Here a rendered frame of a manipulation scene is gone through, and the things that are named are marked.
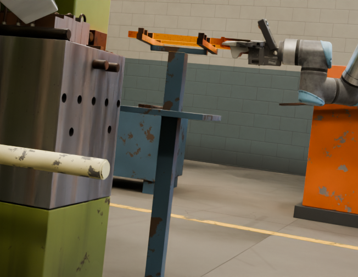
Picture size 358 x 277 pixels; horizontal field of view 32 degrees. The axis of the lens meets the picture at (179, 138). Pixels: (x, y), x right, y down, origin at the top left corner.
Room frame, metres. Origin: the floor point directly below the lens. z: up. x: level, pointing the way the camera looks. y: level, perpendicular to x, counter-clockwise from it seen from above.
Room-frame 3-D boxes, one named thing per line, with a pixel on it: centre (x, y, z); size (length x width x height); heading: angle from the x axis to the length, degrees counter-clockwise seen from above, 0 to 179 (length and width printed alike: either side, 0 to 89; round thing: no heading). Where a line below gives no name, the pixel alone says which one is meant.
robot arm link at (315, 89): (2.20, -0.45, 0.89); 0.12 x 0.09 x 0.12; 105
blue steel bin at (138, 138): (6.05, 0.62, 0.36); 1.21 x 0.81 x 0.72; 74
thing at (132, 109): (2.30, 0.03, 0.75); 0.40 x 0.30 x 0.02; 168
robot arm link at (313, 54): (2.20, -0.43, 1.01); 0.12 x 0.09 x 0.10; 76
